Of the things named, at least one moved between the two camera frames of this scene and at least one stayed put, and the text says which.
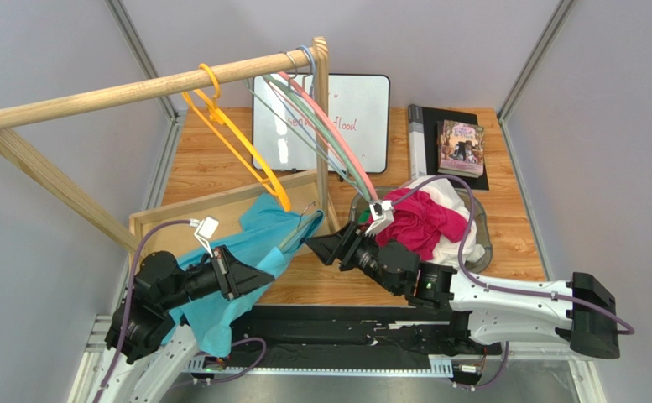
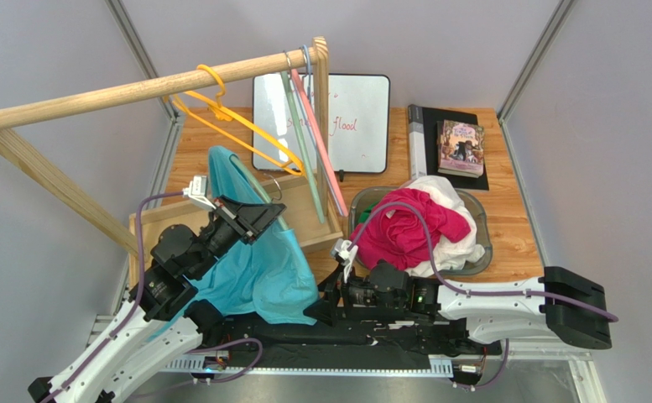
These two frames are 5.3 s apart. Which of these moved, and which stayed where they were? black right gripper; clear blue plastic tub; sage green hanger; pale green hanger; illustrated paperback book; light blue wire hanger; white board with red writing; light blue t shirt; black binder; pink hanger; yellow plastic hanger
Moved: sage green hanger; light blue t shirt; pink hanger; black right gripper; pale green hanger; yellow plastic hanger; light blue wire hanger
Stayed: illustrated paperback book; white board with red writing; black binder; clear blue plastic tub
